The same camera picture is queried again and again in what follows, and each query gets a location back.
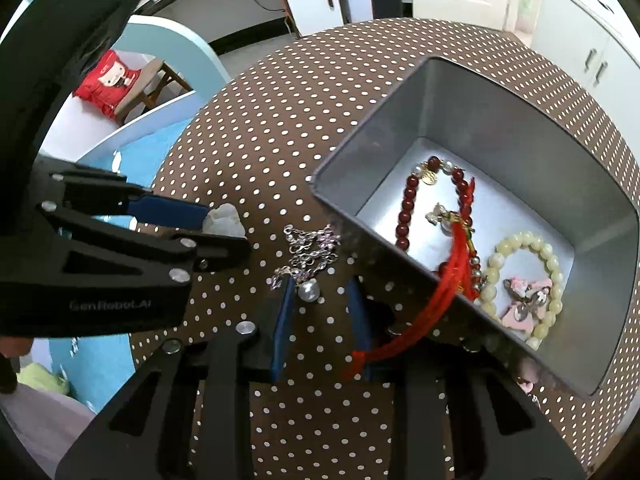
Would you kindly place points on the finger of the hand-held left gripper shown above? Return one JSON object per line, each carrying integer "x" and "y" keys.
{"x": 165, "y": 212}
{"x": 215, "y": 250}

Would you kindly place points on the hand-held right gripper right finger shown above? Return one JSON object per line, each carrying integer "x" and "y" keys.
{"x": 357, "y": 320}

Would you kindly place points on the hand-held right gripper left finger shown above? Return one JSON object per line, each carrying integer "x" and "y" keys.
{"x": 285, "y": 310}

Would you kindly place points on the white jade pendant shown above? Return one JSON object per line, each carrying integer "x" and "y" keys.
{"x": 225, "y": 220}

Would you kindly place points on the grey metal tin box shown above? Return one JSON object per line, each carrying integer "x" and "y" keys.
{"x": 500, "y": 120}

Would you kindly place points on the blue patterned mat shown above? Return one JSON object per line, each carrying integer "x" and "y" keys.
{"x": 145, "y": 155}

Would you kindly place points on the yellow green cloth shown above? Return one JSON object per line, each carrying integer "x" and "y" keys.
{"x": 42, "y": 379}

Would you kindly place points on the person's pale pink clothing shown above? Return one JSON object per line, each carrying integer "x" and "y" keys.
{"x": 40, "y": 430}

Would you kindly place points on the brown polka dot tablecloth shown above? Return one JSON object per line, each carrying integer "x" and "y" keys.
{"x": 280, "y": 135}

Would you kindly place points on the wooden stool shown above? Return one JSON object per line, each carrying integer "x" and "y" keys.
{"x": 150, "y": 72}

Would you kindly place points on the red cartoon pillow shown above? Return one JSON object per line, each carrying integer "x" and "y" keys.
{"x": 105, "y": 85}

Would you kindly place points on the black desk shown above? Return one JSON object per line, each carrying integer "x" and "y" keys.
{"x": 225, "y": 5}

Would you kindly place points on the long white sideboard cabinet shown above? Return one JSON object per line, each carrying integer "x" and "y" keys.
{"x": 570, "y": 35}

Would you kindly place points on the light teal curved bed frame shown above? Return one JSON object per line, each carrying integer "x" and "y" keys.
{"x": 185, "y": 45}

